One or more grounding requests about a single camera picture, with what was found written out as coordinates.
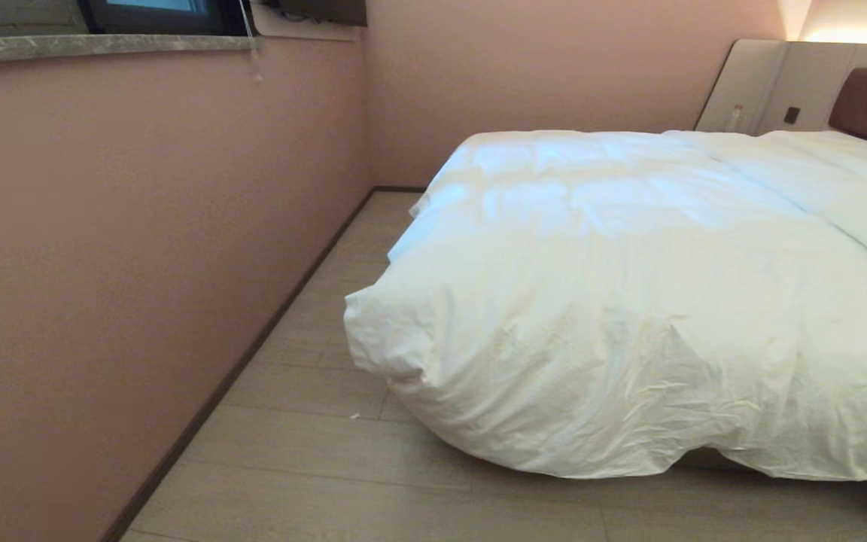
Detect white duvet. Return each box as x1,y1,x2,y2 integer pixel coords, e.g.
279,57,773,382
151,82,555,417
343,129,867,483

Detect bed base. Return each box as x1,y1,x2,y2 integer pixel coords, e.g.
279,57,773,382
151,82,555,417
674,447,867,510

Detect dark skirting board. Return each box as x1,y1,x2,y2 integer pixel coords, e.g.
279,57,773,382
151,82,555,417
101,185,427,542

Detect beige padded headboard panel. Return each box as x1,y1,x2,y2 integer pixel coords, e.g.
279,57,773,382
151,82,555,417
694,39,867,136

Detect grey marble window sill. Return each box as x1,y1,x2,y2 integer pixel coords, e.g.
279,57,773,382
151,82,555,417
0,34,263,67

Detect white blind cord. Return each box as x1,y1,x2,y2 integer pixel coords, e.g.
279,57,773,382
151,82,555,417
238,0,263,82

